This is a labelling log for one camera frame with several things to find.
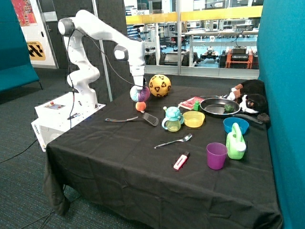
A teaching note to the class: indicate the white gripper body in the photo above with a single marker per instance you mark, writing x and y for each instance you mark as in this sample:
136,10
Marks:
137,72

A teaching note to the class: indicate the pink purple white plush ball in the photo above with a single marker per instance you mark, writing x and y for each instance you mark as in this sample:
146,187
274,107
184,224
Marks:
139,95

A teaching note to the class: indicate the black slotted spatula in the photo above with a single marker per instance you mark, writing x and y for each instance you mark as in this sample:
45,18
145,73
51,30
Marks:
145,116

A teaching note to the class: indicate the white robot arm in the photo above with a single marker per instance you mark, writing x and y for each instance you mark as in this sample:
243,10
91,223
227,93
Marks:
132,50

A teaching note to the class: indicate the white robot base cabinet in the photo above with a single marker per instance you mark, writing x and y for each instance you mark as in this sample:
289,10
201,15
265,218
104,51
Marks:
59,115

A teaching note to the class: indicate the yellow black soccer ball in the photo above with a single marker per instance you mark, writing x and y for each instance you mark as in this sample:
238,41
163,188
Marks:
159,85

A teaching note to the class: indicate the small orange foam ball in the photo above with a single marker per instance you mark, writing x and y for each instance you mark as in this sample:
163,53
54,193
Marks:
140,106

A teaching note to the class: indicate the black tripod stand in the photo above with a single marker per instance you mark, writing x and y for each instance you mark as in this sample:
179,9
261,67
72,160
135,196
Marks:
138,61

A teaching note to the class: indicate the red book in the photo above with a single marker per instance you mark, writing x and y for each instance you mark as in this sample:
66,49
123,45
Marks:
188,104

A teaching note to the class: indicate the teal yellow sippy cup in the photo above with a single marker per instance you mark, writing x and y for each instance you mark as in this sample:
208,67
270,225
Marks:
173,119

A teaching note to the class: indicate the green toy block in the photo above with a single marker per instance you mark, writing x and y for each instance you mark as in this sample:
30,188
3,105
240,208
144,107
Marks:
196,106

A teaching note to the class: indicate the yellow plastic bowl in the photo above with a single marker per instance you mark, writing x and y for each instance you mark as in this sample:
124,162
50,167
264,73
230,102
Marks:
193,119

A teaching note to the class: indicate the silver fork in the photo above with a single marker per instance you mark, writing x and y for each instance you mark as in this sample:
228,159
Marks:
184,139

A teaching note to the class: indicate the black frying pan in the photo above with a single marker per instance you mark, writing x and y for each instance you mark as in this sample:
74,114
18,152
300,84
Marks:
216,107

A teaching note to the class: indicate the black tablecloth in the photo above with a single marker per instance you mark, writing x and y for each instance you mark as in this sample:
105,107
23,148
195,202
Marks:
117,166

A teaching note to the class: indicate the green broccoli toy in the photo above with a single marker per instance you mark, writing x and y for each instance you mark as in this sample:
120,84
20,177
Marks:
229,108

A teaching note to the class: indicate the pink highlighter marker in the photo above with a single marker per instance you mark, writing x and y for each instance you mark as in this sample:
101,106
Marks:
181,160

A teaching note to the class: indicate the yellow black sign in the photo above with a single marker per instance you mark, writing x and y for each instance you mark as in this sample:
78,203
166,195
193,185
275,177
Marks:
36,51

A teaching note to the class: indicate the purple plastic cup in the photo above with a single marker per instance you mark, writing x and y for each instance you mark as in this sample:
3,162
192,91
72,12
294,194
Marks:
216,155

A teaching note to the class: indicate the plush dog toy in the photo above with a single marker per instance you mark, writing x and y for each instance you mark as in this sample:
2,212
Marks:
251,97

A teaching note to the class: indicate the teal sofa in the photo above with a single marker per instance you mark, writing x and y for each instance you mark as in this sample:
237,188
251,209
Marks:
15,66

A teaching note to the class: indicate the green toy watering can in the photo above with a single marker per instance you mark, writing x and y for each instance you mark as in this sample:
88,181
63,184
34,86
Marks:
235,143

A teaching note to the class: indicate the red wall poster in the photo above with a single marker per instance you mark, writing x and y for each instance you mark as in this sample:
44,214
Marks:
24,12

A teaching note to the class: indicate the teal partition wall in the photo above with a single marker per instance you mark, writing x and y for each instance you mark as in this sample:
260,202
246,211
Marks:
281,54

